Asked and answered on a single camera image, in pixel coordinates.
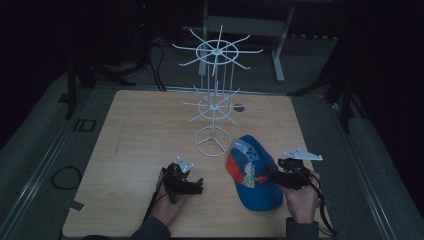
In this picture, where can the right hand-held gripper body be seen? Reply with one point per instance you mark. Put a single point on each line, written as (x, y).
(295, 175)

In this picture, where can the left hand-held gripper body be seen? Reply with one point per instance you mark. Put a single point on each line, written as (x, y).
(176, 181)

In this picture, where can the blue and orange baseball cap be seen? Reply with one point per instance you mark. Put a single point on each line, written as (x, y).
(258, 195)

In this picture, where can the person's left hand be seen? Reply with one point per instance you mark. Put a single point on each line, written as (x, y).
(168, 208)

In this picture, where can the person's right hand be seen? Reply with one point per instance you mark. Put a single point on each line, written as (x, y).
(301, 203)

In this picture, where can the grey round table grommet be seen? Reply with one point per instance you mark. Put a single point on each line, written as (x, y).
(239, 107)

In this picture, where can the black metal stand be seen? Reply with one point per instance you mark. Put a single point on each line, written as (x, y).
(345, 96)
(71, 90)

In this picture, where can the grey metal desk frame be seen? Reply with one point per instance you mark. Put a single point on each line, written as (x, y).
(248, 26)

